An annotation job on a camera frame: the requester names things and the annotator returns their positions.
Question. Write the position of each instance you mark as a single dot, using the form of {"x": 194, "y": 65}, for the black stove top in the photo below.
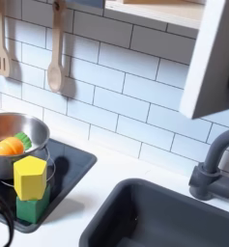
{"x": 72, "y": 160}

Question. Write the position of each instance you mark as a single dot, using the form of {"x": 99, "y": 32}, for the wooden spoon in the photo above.
{"x": 56, "y": 77}

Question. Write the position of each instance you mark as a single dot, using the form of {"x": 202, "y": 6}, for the steel pot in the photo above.
{"x": 35, "y": 128}

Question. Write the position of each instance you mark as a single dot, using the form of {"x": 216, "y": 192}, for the yellow hexagonal block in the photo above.
{"x": 29, "y": 180}

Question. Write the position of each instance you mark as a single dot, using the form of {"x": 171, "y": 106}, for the orange toy carrot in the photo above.
{"x": 9, "y": 146}

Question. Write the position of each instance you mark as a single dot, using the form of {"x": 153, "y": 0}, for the dark grey sink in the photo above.
{"x": 170, "y": 218}

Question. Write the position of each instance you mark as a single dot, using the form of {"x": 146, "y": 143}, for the dark grey tap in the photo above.
{"x": 209, "y": 183}

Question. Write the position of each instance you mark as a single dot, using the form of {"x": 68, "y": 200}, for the white toy microwave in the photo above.
{"x": 209, "y": 64}

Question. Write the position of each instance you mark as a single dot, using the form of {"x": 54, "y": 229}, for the wooden shelf board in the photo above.
{"x": 157, "y": 13}

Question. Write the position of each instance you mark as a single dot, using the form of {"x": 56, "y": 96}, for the green cube block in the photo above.
{"x": 30, "y": 210}

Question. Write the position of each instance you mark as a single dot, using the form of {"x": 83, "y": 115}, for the slotted wooden spatula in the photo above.
{"x": 0, "y": 61}

